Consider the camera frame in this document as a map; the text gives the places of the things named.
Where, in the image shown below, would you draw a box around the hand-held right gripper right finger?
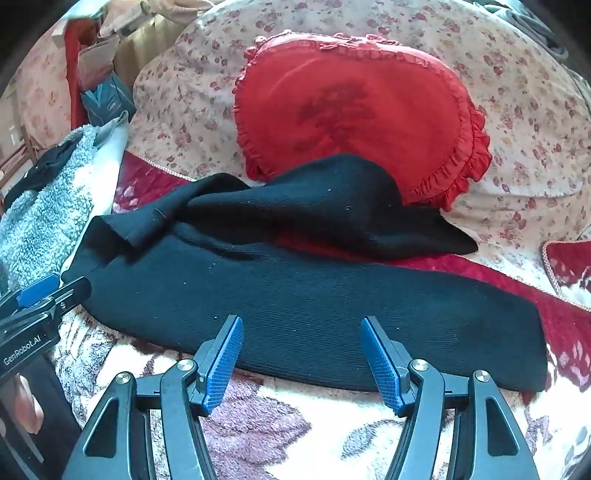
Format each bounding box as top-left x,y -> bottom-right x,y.
360,316 -> 541,480

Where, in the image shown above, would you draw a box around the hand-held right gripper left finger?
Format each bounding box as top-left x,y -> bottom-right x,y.
62,315 -> 245,480

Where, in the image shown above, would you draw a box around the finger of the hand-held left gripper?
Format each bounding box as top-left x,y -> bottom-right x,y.
0,276 -> 92,333
0,272 -> 62,315

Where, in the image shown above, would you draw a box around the black knit pants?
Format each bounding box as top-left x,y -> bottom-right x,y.
62,154 -> 549,392

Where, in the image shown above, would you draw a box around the person's left hand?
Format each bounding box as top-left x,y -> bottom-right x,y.
0,371 -> 45,437

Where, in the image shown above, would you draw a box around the grey fleece jacket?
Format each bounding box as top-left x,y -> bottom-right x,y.
0,124 -> 100,289

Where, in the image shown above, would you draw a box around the red and white printed blanket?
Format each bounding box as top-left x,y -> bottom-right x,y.
46,150 -> 591,480

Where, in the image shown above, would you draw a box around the small black cloth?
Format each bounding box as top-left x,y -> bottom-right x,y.
4,138 -> 79,210

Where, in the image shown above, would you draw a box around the white cloth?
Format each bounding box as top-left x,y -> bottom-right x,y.
62,111 -> 130,273

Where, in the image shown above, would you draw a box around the floral pillow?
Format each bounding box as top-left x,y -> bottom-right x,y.
14,46 -> 75,144

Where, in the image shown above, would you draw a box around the teal plastic bag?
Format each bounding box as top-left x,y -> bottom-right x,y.
81,74 -> 137,127

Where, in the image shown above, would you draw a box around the red patterned cushion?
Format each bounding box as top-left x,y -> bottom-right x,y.
540,239 -> 591,311

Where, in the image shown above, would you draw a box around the red cloth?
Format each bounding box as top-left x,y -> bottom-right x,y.
64,21 -> 100,130

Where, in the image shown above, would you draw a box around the pink plastic bag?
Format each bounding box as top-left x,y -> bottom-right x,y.
78,36 -> 122,89

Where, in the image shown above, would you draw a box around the red heart-shaped frilled pillow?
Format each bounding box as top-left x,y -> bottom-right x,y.
233,31 -> 494,212

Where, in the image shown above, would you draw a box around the beige cloth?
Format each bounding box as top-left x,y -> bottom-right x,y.
99,0 -> 218,38

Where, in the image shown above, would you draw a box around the floral beige quilt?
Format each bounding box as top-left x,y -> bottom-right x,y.
128,0 -> 591,301

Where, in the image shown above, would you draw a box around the grey cloth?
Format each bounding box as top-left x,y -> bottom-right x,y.
480,0 -> 570,62

